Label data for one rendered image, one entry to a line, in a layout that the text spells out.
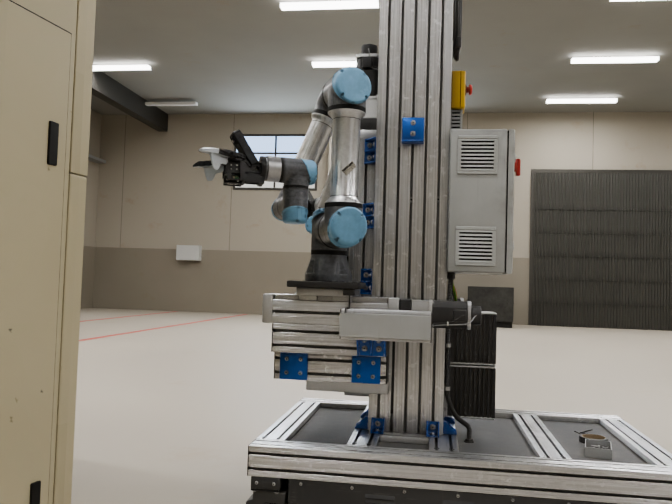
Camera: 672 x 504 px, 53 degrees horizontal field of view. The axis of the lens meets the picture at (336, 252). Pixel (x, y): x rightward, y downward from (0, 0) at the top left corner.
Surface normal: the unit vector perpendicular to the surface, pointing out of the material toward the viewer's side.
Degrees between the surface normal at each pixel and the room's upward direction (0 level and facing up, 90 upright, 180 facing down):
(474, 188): 90
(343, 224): 98
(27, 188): 90
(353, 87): 82
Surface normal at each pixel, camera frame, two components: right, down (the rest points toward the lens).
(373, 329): -0.14, -0.05
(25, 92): 0.96, 0.02
